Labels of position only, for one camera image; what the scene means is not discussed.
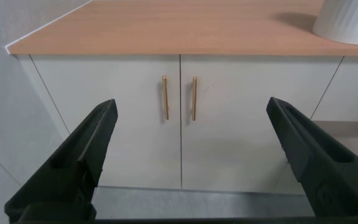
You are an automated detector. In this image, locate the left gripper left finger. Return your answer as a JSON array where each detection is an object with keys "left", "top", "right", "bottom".
[{"left": 4, "top": 98, "right": 119, "bottom": 224}]

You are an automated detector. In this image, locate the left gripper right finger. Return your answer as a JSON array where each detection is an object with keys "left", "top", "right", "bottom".
[{"left": 265, "top": 96, "right": 358, "bottom": 218}]

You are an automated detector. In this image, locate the white cabinet door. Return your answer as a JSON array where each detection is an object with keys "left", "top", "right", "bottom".
[
  {"left": 180, "top": 55, "right": 344, "bottom": 194},
  {"left": 30, "top": 54, "right": 183, "bottom": 190}
]

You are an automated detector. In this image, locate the white ribbed container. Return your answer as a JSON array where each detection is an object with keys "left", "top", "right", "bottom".
[{"left": 311, "top": 0, "right": 358, "bottom": 46}]

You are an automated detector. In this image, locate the white kitchen cabinet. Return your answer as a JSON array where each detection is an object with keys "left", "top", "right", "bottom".
[{"left": 4, "top": 0, "right": 358, "bottom": 195}]

